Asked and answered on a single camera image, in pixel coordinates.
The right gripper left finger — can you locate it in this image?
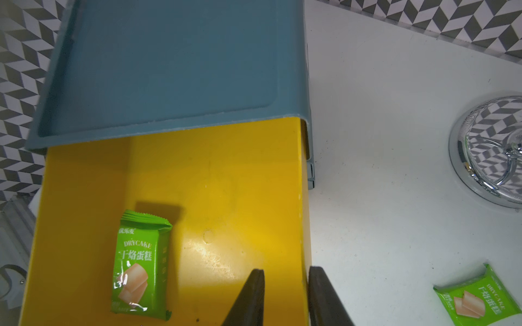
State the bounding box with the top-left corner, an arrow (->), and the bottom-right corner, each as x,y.
222,269 -> 265,326

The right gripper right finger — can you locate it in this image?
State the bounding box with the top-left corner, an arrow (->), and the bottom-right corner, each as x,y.
308,266 -> 354,326

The green cookie packet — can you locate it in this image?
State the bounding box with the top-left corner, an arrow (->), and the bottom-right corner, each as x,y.
111,210 -> 173,321
433,264 -> 521,326

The yellow top drawer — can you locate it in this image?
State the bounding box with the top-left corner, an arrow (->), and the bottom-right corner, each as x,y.
20,118 -> 311,325

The teal drawer cabinet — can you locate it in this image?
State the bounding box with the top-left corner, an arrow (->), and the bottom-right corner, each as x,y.
25,1 -> 315,188

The clear plastic cup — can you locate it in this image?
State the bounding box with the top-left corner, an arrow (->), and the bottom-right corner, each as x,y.
1,264 -> 27,300

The chrome wire glass rack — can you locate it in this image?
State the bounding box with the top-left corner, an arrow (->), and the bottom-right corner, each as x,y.
449,95 -> 521,209

